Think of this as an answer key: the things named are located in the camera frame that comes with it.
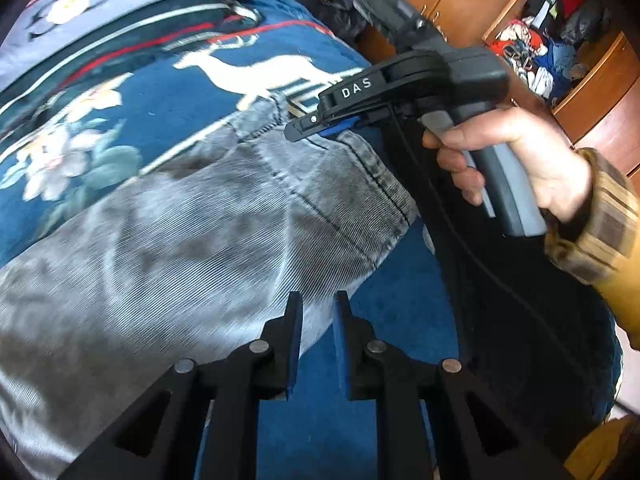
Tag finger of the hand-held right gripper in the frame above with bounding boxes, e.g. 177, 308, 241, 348
283, 111, 367, 142

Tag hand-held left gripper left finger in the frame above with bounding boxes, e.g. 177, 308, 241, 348
60, 291, 305, 480

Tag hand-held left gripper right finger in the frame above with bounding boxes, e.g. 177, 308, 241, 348
332, 290, 576, 480

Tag grey denim pants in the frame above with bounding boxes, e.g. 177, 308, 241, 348
0, 94, 419, 480

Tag person's right forearm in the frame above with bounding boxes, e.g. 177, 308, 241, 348
544, 147, 640, 352

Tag person's right hand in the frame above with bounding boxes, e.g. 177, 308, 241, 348
421, 102, 596, 224

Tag pile of colourful clothes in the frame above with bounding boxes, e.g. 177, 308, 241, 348
487, 0, 615, 107

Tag blue deer printed blanket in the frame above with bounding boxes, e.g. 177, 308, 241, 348
0, 0, 623, 480

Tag black cloth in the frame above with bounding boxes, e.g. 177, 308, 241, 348
377, 105, 623, 463

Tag person's yellow garment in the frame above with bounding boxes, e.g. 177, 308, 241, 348
564, 414, 640, 480

